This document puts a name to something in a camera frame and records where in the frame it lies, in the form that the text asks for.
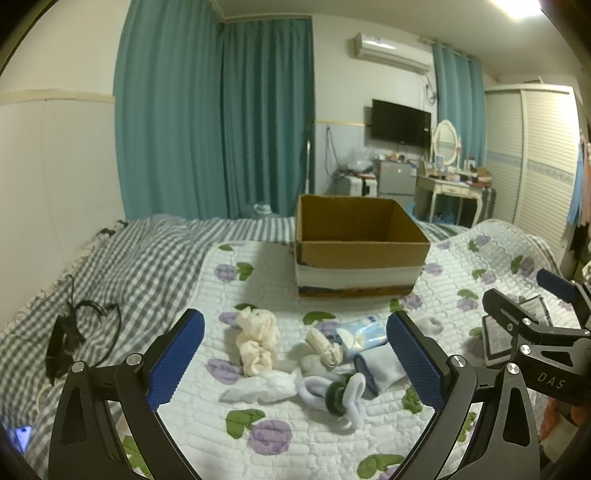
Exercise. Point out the clutter of cosmetics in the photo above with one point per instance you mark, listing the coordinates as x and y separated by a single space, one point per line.
461 174

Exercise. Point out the light blue white sock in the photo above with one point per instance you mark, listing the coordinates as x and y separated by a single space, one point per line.
364 332

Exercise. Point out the clear plastic bag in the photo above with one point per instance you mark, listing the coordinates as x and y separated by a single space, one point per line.
358 160

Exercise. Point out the white sock with navy trim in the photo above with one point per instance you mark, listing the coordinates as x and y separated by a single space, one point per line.
383 367

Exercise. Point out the narrow teal curtain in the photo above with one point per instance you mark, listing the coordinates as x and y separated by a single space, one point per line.
457 101

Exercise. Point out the small grey fridge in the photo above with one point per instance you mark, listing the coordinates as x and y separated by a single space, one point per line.
395 182

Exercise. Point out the white air conditioner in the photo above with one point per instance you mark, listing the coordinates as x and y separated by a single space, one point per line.
390 53

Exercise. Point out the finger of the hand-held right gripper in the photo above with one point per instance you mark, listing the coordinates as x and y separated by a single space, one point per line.
556 282
531 323

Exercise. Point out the metal stand pole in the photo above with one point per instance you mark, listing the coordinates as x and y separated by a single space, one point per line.
308 161

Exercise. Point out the floral quilted blanket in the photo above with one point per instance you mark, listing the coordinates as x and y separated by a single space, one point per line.
277 286

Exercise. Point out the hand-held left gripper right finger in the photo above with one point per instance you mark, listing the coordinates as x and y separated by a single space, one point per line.
415 364

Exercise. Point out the cream scrunched sock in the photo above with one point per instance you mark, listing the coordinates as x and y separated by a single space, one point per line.
256 341

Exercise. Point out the oval white vanity mirror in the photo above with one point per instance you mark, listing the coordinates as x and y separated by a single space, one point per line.
445 141

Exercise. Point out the white dressing table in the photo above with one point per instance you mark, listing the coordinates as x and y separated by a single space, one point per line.
443 187

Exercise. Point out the black wall television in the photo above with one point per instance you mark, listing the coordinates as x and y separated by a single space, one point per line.
399 122

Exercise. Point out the ceiling light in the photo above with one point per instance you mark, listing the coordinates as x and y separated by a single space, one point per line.
515 7

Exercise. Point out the open cardboard box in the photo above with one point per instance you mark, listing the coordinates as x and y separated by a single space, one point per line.
360 272

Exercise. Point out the beige rolled sock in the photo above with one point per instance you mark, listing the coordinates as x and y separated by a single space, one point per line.
324 348

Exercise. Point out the small white sock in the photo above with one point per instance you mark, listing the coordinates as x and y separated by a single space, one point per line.
431 325

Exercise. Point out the white and green sock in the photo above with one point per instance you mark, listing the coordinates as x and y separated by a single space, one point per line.
310 392

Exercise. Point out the hanging blue garment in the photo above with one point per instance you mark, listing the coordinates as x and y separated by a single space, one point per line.
577 194

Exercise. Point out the wide teal curtain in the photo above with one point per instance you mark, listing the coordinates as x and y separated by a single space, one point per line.
166 115

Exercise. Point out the white crumpled cloth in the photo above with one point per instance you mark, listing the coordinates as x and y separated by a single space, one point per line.
268 386

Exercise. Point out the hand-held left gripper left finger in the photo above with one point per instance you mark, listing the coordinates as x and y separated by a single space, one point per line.
178 362

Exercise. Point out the white louvred wardrobe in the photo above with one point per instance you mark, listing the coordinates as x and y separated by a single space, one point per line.
531 161

